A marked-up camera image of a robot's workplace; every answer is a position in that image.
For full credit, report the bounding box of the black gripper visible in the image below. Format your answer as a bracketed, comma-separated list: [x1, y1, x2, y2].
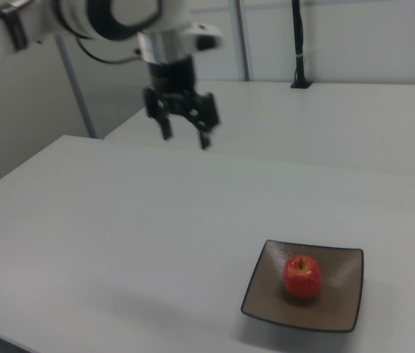
[143, 57, 221, 150]

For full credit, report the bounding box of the red apple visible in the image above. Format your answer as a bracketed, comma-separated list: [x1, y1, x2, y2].
[283, 255, 322, 301]

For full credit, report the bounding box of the brown square ceramic plate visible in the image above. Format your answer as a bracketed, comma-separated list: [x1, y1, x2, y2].
[240, 239, 364, 334]

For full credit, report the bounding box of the black pole with base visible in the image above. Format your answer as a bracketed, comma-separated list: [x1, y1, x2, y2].
[290, 0, 313, 90]

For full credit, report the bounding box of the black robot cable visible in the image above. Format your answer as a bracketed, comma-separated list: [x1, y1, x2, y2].
[76, 35, 144, 65]

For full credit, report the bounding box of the grey metal partition post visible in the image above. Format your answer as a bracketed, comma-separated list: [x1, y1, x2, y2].
[54, 35, 99, 139]
[234, 0, 250, 82]

